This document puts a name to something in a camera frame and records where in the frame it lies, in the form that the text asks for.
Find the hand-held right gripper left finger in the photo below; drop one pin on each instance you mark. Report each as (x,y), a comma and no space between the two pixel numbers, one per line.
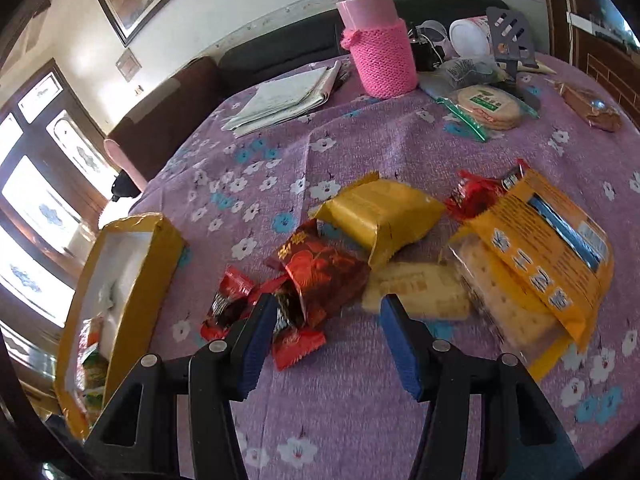
(252,345)

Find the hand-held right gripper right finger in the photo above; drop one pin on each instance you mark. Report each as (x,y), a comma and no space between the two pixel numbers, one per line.
(400,345)

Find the small red candy packet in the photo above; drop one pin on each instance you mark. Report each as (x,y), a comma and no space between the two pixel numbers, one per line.
(295,342)
(475,195)
(230,305)

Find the pale yellow biscuit packet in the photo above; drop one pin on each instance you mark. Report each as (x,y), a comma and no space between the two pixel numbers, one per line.
(420,292)

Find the red patterned snack packet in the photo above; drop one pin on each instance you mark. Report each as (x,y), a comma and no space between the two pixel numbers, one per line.
(325,272)

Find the yellow snack packet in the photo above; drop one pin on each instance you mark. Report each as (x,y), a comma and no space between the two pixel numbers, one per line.
(385,212)

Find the yellow cardboard box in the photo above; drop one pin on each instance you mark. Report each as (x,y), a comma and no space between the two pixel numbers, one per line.
(145,260)

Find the orange cracker packet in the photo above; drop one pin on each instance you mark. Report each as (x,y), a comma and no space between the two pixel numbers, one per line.
(545,255)

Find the floral purple tablecloth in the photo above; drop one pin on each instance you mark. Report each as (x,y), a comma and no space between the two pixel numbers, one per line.
(350,160)

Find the folded newspaper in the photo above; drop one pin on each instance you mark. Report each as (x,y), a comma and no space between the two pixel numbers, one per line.
(285,97)

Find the round rice cracker packet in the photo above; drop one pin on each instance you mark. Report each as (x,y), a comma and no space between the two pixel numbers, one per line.
(487,107)

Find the wooden door with glass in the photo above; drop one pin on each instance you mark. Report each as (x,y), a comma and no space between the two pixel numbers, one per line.
(45,200)

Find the dark sofa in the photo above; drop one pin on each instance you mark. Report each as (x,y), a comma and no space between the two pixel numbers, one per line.
(240,75)

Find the grey plastic bag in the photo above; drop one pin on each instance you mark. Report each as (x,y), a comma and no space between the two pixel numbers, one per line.
(460,75)

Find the brown pastry packet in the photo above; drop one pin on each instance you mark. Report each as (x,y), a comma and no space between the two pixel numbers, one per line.
(590,105)

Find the pink knit-sleeved thermos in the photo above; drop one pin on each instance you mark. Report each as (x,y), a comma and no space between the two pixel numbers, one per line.
(377,35)

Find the clear plastic cup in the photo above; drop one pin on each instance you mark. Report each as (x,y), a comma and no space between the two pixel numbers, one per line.
(432,35)

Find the white pink-print cup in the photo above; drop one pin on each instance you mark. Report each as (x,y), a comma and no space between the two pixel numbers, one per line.
(470,35)

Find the grey phone stand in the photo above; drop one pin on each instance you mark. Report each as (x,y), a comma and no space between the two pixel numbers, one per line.
(510,35)

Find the wall switch plate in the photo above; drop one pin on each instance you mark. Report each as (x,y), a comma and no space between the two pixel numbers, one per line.
(126,64)

